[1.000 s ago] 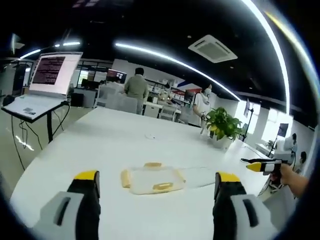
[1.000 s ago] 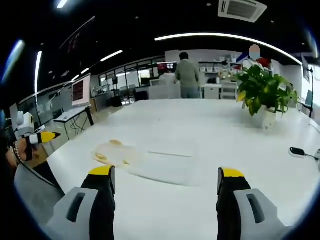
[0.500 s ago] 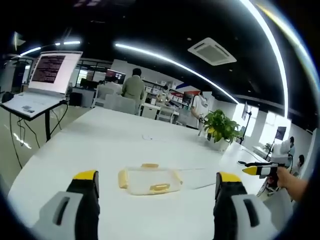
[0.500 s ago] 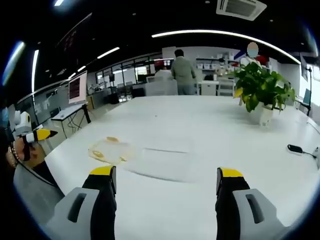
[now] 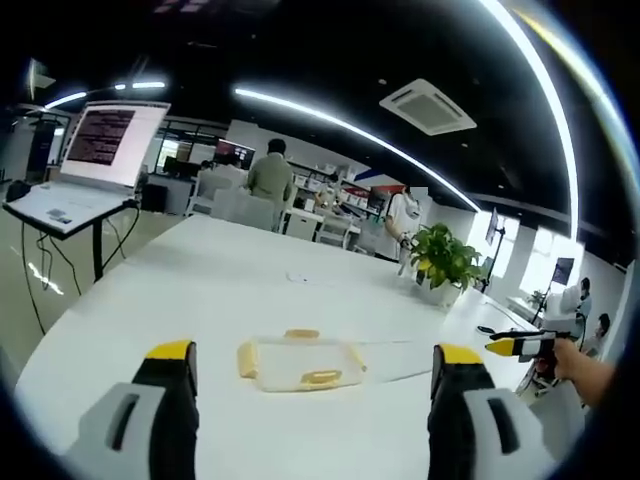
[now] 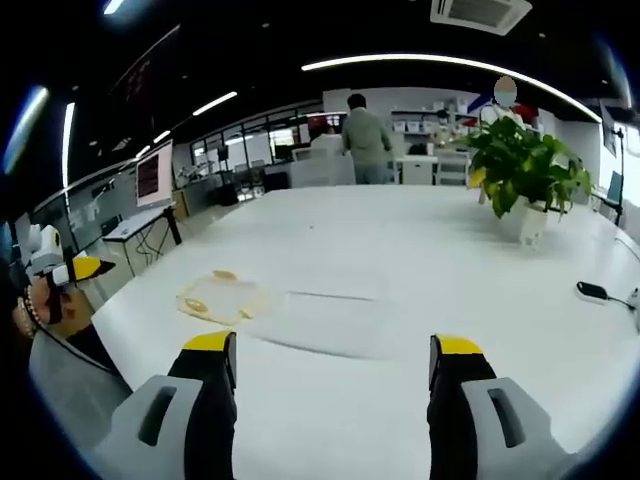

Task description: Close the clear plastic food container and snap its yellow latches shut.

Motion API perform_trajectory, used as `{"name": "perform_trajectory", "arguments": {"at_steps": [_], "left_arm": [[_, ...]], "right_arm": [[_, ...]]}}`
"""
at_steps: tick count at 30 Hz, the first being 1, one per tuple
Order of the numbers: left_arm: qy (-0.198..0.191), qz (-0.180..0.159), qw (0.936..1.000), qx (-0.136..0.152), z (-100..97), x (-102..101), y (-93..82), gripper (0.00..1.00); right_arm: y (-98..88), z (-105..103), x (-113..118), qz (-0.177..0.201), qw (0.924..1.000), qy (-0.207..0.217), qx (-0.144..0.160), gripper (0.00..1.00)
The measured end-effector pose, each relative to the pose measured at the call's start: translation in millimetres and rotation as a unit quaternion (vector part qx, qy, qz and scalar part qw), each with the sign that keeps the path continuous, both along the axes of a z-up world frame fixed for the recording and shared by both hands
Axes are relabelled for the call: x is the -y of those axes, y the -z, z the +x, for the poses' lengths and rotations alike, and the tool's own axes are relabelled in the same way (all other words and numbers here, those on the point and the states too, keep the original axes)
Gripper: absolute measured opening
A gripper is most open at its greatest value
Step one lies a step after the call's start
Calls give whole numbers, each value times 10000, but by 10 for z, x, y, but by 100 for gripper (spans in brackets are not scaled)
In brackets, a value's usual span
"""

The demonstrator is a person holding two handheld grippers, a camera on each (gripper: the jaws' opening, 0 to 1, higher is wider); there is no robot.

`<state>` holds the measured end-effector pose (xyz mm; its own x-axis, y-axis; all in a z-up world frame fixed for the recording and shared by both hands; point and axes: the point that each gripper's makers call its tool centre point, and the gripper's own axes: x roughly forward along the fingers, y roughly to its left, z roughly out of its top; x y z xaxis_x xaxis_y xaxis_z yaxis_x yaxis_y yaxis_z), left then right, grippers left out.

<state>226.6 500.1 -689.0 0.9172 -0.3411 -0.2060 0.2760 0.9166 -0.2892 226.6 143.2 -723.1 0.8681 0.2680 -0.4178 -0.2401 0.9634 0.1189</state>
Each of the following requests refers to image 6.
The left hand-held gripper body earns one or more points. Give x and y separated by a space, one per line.
46 250

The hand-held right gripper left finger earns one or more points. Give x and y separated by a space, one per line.
200 400

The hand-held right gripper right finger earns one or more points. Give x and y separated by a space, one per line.
460 400

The beige plastic buckle part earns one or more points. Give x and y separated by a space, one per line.
223 275
194 304

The person's left hand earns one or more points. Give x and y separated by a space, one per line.
70 310

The small side desk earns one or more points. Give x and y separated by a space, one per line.
140 227

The clear plastic bag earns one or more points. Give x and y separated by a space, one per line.
225 300

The computer monitor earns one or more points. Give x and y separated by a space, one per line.
154 175

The clear plastic sheet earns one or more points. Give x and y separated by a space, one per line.
330 320

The small black device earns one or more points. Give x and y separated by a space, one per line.
591 292

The white plug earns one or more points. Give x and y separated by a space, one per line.
634 296

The green potted plant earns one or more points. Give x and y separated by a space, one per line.
525 165

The white cabinet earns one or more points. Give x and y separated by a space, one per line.
320 162

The black tripod stand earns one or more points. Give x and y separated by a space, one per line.
620 165

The ceiling air conditioner vent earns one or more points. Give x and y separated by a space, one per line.
480 15

